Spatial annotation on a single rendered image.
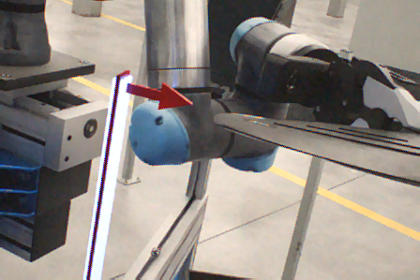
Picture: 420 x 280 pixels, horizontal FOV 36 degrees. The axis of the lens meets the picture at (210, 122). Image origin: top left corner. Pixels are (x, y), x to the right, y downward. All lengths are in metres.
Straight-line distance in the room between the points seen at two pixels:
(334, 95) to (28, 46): 0.59
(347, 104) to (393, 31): 6.37
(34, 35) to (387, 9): 6.11
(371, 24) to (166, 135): 6.45
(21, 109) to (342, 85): 0.59
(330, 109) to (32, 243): 0.63
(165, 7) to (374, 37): 6.40
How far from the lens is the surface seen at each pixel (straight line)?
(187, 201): 1.12
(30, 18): 1.11
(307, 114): 2.43
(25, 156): 1.09
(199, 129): 0.75
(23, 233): 1.14
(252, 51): 0.80
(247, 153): 0.83
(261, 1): 1.09
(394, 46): 7.01
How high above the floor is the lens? 1.33
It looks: 18 degrees down
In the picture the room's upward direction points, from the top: 11 degrees clockwise
